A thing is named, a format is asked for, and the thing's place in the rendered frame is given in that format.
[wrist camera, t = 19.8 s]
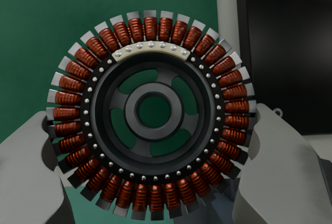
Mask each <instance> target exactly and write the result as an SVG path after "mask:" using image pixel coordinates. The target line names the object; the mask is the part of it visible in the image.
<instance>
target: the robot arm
mask: <svg viewBox="0 0 332 224"><path fill-rule="evenodd" d="M251 117H256V125H255V126H254V128H253V131H251V132H252V136H251V140H250V144H249V149H248V155H249V157H250V159H251V161H250V162H248V163H247V164H245V165H244V166H243V170H242V174H241V178H240V182H239V186H238V190H237V194H236V198H235V202H234V207H233V212H232V220H233V222H234V224H332V163H331V162H330V160H326V159H322V158H320V157H319V156H318V154H317V153H316V152H315V150H314V149H313V148H312V147H311V145H310V144H309V143H308V142H307V141H306V140H305V139H304V138H303V137H302V136H301V135H300V134H299V133H298V132H297V131H296V130H295V129H294V128H293V127H291V126H290V125H289V124H288V123H287V122H285V121H284V120H283V119H282V118H280V117H279V116H278V115H277V114H276V113H274V112H273V111H272V110H271V109H269V108H268V107H267V106H266V105H265V104H262V103H258V104H256V113H252V114H251ZM51 125H55V124H54V121H46V111H40V112H38V113H36V114H35V115H34V116H32V117H31V118H30V119H29V120H28V121H27V122H25V123H24V124H23V125H22V126H21V127H19V128H18V129H17V130H16V131H15V132H14V133H12V134H11V135H10V136H9V137H8V138H6V139H5V140H4V141H3V142H2V143H1V144H0V224H75V219H74V215H73V211H72V207H71V203H70V200H69V198H68V196H67V193H66V191H65V188H64V186H63V183H62V181H61V178H60V176H59V174H57V173H56V172H54V169H55V167H56V165H57V163H58V158H57V156H56V153H55V151H54V148H53V145H52V142H53V140H54V139H52V140H51V139H50V138H49V135H48V133H47V126H51Z"/></svg>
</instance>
